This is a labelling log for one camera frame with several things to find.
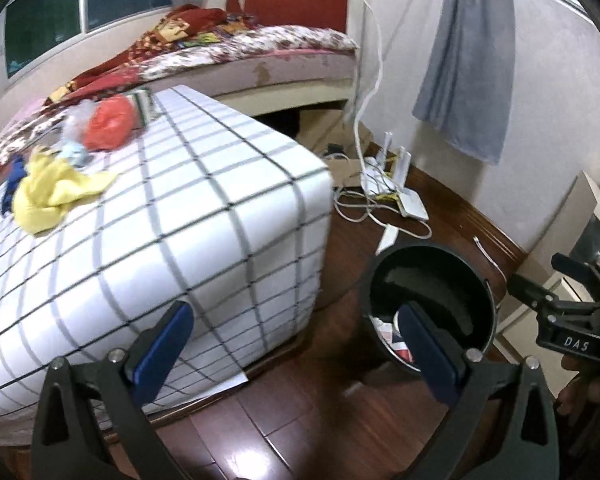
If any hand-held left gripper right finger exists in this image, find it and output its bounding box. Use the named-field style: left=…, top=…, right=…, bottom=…
left=396, top=302, right=561, bottom=480

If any large window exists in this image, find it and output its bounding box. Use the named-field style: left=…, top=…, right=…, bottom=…
left=0, top=0, right=173, bottom=81

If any red plastic bag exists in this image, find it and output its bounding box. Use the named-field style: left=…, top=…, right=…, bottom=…
left=84, top=96, right=135, bottom=152

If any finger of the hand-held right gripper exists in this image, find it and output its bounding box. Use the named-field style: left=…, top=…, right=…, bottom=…
left=551, top=253, right=600, bottom=292
left=509, top=273, right=581, bottom=318

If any thick white cable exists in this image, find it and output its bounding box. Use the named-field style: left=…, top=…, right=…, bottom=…
left=350, top=0, right=387, bottom=196

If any dark blue cloth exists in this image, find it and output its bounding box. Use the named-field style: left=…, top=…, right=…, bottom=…
left=0, top=156, right=28, bottom=217

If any white cabinet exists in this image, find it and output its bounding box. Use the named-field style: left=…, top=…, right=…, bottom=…
left=495, top=170, right=600, bottom=361

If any yellow cloth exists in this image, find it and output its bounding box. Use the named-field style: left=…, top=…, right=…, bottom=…
left=12, top=146, right=118, bottom=235

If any white power adapter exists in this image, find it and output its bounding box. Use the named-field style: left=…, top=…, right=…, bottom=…
left=376, top=225, right=398, bottom=256

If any white router with antennas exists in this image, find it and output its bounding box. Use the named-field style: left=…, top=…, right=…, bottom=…
left=362, top=132, right=413, bottom=200

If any person's right hand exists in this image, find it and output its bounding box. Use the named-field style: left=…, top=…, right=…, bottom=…
left=554, top=355, right=600, bottom=413

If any red patterned quilt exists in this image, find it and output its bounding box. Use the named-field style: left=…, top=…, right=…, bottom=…
left=45, top=4, right=261, bottom=106

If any light blue wrapper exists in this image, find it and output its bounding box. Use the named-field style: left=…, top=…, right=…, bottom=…
left=57, top=142, right=93, bottom=167

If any thin white cable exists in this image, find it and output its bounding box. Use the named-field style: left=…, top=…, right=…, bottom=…
left=472, top=236, right=506, bottom=281

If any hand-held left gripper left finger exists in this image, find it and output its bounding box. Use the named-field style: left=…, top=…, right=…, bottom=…
left=31, top=300, right=196, bottom=480

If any floral bed sheet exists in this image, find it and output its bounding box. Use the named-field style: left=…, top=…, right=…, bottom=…
left=0, top=27, right=359, bottom=186

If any open cardboard box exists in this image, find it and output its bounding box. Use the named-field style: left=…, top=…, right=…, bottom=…
left=300, top=110, right=376, bottom=192

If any black round trash bin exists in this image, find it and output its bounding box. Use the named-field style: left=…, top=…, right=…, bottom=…
left=362, top=242, right=496, bottom=378

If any grey hanging garment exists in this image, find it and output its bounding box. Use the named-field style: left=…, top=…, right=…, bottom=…
left=412, top=0, right=516, bottom=165

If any white checked tablecloth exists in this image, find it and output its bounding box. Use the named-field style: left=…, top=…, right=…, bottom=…
left=0, top=85, right=333, bottom=418

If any white flat modem box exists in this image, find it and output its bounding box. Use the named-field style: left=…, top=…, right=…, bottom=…
left=397, top=190, right=430, bottom=220

